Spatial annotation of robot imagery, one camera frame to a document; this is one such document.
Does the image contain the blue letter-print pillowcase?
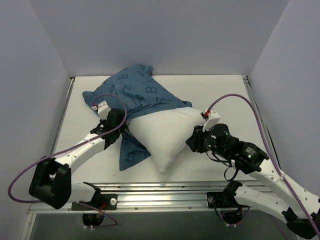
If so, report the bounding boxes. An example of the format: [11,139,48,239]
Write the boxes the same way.
[82,63,193,172]

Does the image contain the white pillow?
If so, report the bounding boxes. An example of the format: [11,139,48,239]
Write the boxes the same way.
[128,107,204,174]

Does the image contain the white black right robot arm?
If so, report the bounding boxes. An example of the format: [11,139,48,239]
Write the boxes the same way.
[186,123,320,240]

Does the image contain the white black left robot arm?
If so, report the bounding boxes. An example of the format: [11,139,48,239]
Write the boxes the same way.
[29,108,126,210]

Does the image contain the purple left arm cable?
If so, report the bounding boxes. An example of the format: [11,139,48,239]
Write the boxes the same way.
[7,93,127,230]

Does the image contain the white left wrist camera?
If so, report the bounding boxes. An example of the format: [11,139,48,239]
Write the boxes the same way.
[91,100,111,120]

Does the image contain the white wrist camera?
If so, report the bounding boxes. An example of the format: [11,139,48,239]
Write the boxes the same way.
[201,108,221,132]
[91,100,111,120]

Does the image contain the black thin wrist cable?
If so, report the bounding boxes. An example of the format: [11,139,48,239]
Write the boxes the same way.
[207,151,241,182]

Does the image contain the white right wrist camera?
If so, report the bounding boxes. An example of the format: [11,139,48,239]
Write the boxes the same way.
[201,108,221,132]

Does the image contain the aluminium side rail left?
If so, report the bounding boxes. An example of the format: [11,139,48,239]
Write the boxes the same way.
[44,77,75,157]

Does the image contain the aluminium side rail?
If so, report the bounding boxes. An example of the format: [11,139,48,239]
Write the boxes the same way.
[44,77,75,157]
[242,75,282,176]

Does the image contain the aluminium front rail frame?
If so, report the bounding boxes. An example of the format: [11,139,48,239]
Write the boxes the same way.
[24,181,276,218]

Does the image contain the aluminium side rail right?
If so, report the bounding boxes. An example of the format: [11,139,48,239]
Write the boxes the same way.
[242,75,282,176]

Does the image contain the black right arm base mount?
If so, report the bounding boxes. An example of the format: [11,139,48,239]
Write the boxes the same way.
[206,180,251,228]

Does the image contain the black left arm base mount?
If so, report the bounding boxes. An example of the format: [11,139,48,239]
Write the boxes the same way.
[71,183,119,226]

